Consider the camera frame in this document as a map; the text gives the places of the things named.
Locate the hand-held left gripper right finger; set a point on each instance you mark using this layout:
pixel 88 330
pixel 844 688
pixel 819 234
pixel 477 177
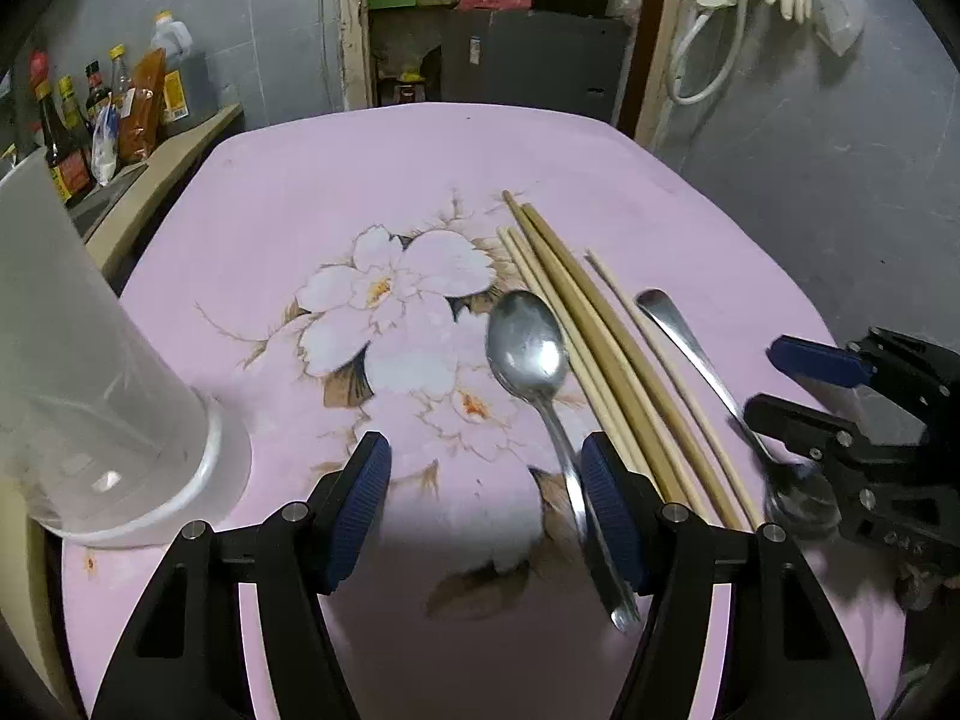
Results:
pixel 607 517

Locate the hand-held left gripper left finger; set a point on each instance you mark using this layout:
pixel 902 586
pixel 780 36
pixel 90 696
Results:
pixel 360 510

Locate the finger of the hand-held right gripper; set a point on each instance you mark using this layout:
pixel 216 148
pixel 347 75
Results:
pixel 817 361
pixel 795 427

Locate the light bamboo chopstick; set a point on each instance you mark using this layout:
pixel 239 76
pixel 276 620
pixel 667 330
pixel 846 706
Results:
pixel 598 390
pixel 583 390
pixel 541 262

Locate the thin bamboo chopstick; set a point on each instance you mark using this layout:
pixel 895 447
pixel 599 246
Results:
pixel 670 390

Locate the small steel spoon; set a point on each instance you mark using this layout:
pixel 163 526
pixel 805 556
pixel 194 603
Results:
pixel 675 322

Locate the large steel spoon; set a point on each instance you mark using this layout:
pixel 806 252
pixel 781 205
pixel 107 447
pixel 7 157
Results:
pixel 525 352

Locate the white plastic utensil holder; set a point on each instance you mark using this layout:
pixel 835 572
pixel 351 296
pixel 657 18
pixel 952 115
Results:
pixel 90 390

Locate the clear plastic bag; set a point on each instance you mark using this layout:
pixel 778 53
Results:
pixel 840 7

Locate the beige kitchen counter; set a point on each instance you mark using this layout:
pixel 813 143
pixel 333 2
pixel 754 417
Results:
pixel 165 165

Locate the dark grey cabinet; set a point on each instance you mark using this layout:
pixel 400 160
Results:
pixel 525 67

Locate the printed rice bag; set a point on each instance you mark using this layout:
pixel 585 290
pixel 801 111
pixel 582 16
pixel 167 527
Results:
pixel 409 90

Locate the white and blue bag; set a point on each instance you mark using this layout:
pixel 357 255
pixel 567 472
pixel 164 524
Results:
pixel 106 142

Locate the orange seasoning bag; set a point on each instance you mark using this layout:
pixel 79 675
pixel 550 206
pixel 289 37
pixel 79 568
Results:
pixel 144 112

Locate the large dark soy sauce bottle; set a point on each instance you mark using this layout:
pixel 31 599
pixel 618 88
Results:
pixel 64 157

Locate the dark bottle yellow cap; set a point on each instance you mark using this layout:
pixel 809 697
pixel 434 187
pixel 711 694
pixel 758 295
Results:
pixel 73 109

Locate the clear bottle yellow cap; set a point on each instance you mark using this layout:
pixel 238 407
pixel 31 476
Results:
pixel 120 79

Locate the clear oil jug yellow cap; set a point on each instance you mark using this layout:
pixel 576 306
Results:
pixel 171 45

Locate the wooden door frame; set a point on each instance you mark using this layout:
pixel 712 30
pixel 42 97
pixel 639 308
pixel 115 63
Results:
pixel 354 30

